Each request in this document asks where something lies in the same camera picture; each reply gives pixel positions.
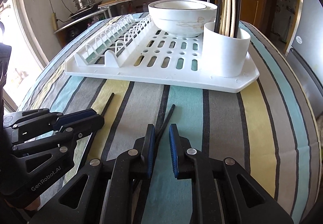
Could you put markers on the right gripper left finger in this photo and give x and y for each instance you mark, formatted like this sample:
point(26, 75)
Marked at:
point(101, 192)

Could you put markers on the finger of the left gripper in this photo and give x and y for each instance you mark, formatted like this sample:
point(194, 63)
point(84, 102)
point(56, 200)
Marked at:
point(19, 127)
point(66, 135)

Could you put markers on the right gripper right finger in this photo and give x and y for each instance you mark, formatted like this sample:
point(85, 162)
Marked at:
point(222, 191)

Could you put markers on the wooden chopstick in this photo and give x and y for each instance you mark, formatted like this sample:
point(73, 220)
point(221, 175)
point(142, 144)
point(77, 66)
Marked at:
point(224, 17)
point(221, 17)
point(232, 18)
point(228, 18)

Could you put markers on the metal kitchen shelf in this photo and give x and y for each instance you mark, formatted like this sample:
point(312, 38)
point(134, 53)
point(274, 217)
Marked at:
point(70, 30)

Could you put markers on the striped tablecloth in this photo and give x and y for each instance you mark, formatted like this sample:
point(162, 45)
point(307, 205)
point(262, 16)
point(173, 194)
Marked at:
point(268, 128)

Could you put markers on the white plastic dish rack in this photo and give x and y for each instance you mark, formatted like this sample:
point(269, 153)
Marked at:
point(136, 50)

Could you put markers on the induction cooker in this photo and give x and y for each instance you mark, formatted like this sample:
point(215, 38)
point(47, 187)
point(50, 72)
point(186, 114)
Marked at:
point(86, 11)

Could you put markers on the white utensil holder cup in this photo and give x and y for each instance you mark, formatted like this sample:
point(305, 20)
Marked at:
point(222, 55)

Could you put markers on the large white ceramic bowl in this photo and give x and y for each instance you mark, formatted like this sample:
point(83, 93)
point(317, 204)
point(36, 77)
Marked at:
point(182, 18)

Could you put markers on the silver refrigerator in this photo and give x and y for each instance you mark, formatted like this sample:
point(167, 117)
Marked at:
point(305, 56)

